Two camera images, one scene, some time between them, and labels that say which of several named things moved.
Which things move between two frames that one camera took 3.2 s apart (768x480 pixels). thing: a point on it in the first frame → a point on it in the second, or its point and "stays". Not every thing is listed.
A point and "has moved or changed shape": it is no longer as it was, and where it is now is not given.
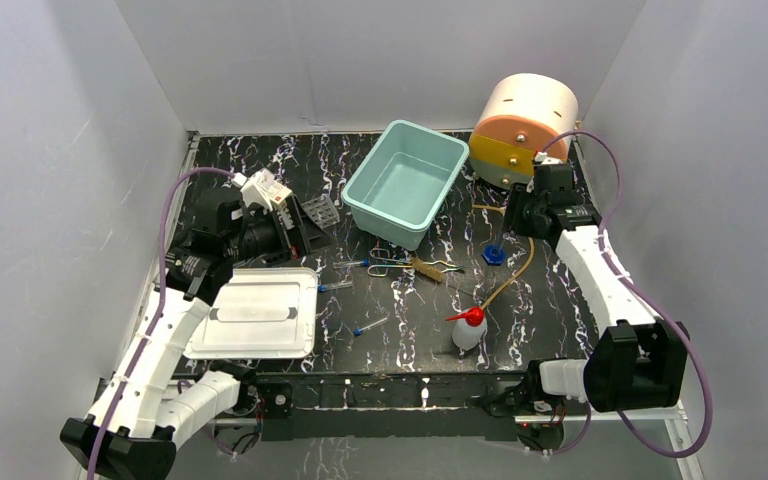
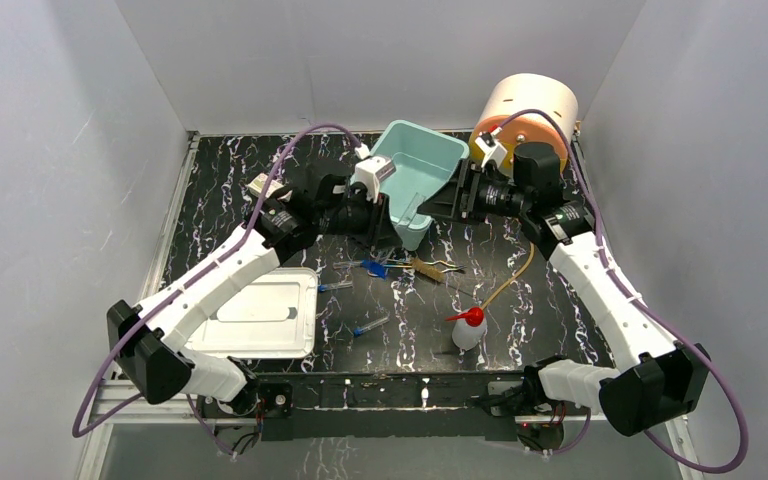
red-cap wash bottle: x=469 y=329 stays
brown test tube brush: x=438 y=275 stays
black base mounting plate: x=385 y=406 stays
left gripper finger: x=313 y=232 → x=384 y=233
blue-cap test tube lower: x=359 y=331 stays
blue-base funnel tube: x=494 y=254 → x=375 y=267
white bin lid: x=264 y=313 stays
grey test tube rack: x=322 y=211 has moved or changed shape
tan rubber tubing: x=500 y=209 stays
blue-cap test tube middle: x=335 y=286 stays
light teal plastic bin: x=400 y=182 stays
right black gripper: x=518 y=194 → x=453 y=201
